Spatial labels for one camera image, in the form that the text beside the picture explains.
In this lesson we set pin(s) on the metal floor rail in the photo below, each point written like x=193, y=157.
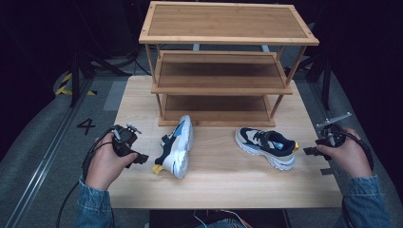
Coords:
x=41, y=164

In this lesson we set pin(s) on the white navy sneaker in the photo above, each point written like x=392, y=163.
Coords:
x=263, y=142
x=177, y=152

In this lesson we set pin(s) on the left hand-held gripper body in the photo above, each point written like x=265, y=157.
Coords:
x=125, y=139

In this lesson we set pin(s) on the black metal stand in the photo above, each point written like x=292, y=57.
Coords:
x=75, y=79
x=326, y=82

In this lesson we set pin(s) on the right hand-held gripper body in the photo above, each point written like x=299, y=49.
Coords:
x=332, y=137

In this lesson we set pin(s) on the person's left hand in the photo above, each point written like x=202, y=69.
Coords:
x=103, y=164

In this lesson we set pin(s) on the yellow black hazard tape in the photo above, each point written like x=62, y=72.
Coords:
x=61, y=91

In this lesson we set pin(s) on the wooden three-tier shoe rack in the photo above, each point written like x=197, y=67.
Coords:
x=221, y=22

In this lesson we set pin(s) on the person's denim lap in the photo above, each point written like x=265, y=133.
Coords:
x=221, y=224

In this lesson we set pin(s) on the person's right hand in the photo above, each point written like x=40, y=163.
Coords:
x=353, y=158

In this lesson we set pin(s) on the black tape piece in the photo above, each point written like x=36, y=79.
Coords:
x=326, y=171

